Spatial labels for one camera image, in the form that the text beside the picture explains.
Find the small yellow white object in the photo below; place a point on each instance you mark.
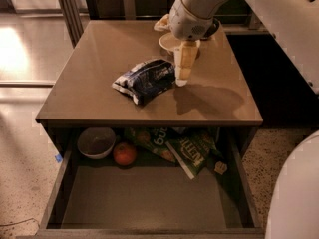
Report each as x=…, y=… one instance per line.
x=220, y=168

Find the grey bowl in drawer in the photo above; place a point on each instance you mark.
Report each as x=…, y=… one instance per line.
x=96, y=142

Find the red soda can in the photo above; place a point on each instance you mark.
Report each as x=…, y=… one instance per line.
x=212, y=29

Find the grey cabinet with top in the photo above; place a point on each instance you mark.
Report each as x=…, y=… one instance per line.
x=216, y=93

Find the white bowl on cabinet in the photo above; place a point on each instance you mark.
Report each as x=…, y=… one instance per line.
x=174, y=45

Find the green kettle chip bag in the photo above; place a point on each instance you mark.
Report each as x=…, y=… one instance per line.
x=193, y=149

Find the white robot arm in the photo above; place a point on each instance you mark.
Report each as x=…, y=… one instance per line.
x=294, y=207

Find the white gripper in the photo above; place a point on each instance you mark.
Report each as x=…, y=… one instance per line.
x=186, y=23

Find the open top drawer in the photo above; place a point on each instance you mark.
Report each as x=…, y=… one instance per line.
x=151, y=200

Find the grey metal bracket left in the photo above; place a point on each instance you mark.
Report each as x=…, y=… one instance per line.
x=129, y=9

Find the red apple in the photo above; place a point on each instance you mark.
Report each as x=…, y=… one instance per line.
x=124, y=154

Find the blue tape piece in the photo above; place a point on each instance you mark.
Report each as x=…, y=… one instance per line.
x=59, y=158

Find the grey metal bracket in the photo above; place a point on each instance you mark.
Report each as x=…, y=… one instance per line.
x=253, y=22
x=129, y=9

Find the blue chip bag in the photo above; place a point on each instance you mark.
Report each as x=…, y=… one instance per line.
x=146, y=80

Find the grey metal bracket right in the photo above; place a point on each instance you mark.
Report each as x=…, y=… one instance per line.
x=253, y=22

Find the metal frame post left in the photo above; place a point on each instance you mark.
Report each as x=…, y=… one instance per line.
x=72, y=19

